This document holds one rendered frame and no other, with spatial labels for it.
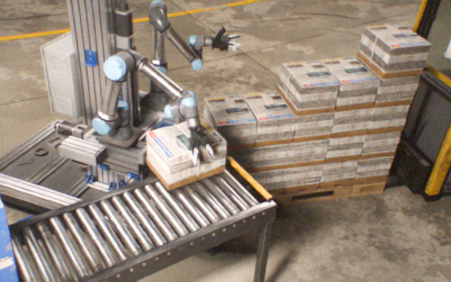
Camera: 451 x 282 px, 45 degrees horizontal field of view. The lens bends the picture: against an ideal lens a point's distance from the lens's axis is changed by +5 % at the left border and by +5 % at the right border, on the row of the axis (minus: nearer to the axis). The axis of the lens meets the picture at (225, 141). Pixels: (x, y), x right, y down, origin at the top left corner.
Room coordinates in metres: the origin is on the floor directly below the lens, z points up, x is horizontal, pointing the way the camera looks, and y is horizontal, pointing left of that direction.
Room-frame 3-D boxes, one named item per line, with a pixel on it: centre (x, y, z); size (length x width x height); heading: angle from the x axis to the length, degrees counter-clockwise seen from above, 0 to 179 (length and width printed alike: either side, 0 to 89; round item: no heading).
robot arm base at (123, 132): (2.74, 0.67, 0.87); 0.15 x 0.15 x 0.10
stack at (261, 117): (3.28, -0.43, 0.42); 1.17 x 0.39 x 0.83; 109
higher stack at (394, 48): (3.51, -1.12, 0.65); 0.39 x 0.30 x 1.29; 19
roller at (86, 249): (1.84, 0.66, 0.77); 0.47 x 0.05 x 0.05; 36
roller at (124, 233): (1.95, 0.50, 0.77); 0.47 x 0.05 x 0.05; 36
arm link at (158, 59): (3.34, 0.51, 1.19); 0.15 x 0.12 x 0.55; 6
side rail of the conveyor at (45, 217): (2.23, 0.54, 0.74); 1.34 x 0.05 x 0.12; 126
